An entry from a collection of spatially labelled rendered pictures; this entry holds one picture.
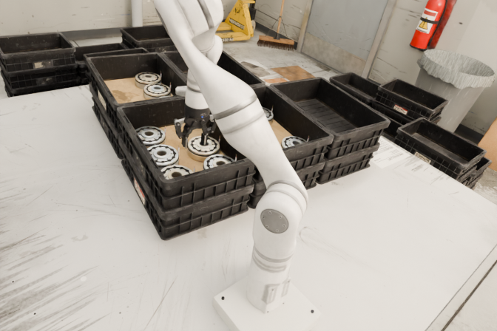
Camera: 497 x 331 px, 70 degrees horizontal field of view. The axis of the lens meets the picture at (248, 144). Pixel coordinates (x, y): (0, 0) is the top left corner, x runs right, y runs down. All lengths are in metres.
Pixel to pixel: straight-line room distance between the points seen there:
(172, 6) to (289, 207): 0.41
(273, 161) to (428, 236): 0.78
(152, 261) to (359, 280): 0.58
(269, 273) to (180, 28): 0.53
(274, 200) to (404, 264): 0.63
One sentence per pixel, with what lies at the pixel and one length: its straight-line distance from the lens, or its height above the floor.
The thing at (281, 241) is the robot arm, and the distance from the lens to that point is 0.74.
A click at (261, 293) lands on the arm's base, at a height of 0.80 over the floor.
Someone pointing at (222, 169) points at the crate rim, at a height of 0.93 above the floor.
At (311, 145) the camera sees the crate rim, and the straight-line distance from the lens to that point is 1.14.
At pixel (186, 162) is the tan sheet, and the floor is 0.83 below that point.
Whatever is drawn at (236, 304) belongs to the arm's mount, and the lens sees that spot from 0.93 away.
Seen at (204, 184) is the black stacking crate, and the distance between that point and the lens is 0.98.
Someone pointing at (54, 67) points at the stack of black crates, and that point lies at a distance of 2.58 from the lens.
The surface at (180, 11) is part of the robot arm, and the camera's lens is 0.64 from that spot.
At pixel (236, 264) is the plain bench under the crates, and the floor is 0.70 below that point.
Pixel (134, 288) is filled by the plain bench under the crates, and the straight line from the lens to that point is 0.99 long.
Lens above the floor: 1.53
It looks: 34 degrees down
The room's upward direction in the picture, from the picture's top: 11 degrees clockwise
